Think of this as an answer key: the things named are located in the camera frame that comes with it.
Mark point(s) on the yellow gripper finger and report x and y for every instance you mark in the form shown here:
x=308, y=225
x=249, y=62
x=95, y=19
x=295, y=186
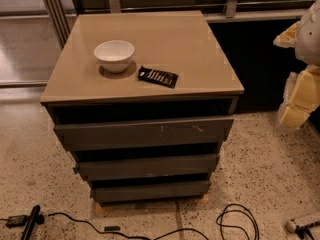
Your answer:
x=301, y=97
x=287, y=39

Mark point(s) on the grey drawer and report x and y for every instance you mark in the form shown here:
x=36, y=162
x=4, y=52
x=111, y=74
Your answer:
x=150, y=191
x=148, y=167
x=145, y=133

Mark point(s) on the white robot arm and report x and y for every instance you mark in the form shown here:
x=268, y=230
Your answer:
x=307, y=47

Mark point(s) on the grey top drawer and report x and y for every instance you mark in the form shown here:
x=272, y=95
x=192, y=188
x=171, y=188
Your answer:
x=145, y=133

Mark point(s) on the grey three-drawer cabinet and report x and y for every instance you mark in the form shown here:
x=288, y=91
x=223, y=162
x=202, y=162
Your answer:
x=81, y=91

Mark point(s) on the grey bottom drawer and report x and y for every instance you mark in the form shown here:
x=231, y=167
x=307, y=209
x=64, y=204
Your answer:
x=150, y=191

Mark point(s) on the black snack packet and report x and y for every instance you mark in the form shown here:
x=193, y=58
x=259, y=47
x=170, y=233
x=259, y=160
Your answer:
x=158, y=77

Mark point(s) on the white power strip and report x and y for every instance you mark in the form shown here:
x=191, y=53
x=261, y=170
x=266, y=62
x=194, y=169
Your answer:
x=308, y=221

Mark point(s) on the white ceramic bowl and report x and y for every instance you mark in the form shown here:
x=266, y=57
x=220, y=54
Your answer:
x=115, y=55

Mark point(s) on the small black floor block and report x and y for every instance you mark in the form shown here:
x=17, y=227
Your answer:
x=111, y=228

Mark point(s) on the blue tape piece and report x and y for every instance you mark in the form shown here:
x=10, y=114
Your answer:
x=75, y=170

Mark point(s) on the black bar device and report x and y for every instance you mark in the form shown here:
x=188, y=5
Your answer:
x=35, y=218

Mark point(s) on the black power adapter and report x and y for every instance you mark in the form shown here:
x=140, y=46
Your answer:
x=16, y=221

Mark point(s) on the metal railing frame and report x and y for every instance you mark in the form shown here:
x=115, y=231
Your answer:
x=230, y=0

